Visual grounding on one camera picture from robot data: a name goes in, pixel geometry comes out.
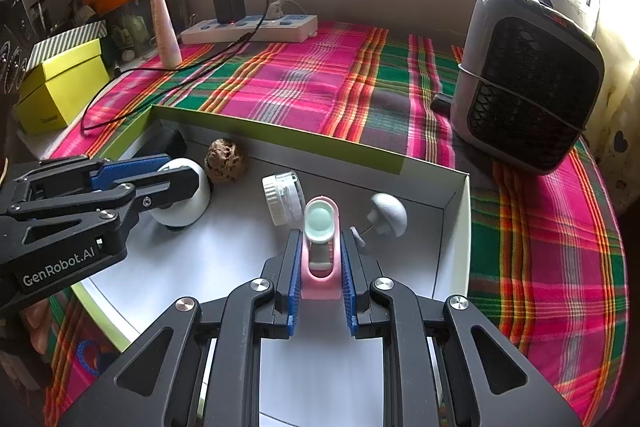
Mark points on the yellow heart print curtain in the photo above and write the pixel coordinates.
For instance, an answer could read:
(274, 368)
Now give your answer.
(617, 117)

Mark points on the person's left hand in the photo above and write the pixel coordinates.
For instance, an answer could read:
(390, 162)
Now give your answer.
(45, 322)

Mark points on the grey black fan heater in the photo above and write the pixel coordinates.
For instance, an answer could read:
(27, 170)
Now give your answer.
(525, 82)

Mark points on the white cream tube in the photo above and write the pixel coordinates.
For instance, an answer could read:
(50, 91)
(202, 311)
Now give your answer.
(167, 37)

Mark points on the large brown walnut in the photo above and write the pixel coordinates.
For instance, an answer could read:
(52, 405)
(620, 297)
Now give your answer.
(227, 159)

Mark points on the yellow box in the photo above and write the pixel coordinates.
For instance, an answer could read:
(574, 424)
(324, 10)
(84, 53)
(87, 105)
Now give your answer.
(65, 92)

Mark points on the white power strip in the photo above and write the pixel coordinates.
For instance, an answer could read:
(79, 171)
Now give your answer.
(280, 32)

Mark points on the black charger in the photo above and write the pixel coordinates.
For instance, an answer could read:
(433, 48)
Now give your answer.
(227, 4)

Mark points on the green white cardboard box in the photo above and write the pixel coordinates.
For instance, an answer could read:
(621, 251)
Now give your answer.
(240, 227)

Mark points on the glass tank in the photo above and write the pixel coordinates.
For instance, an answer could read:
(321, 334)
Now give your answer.
(130, 32)

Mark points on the white round lens case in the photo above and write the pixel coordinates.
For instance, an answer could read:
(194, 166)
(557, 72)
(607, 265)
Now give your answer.
(280, 202)

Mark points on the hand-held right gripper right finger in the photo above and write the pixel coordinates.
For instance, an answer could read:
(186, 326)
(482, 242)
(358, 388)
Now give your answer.
(349, 282)

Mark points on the white dome toy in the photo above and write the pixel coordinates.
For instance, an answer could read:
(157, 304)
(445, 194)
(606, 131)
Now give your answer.
(192, 207)

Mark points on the white mushroom knob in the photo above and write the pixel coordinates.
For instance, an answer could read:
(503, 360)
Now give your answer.
(387, 212)

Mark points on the black patterned box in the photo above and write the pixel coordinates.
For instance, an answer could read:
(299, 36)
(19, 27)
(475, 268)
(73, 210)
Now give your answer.
(15, 47)

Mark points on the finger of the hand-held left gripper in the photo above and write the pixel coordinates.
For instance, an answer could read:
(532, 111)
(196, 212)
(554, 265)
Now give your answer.
(130, 169)
(165, 187)

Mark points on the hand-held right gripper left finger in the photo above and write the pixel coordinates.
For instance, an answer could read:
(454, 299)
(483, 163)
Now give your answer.
(295, 277)

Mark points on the white plug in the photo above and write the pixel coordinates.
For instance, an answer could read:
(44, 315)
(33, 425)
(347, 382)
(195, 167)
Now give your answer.
(277, 9)

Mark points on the green white striped box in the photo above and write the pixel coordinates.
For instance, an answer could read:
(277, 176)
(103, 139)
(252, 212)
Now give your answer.
(60, 42)

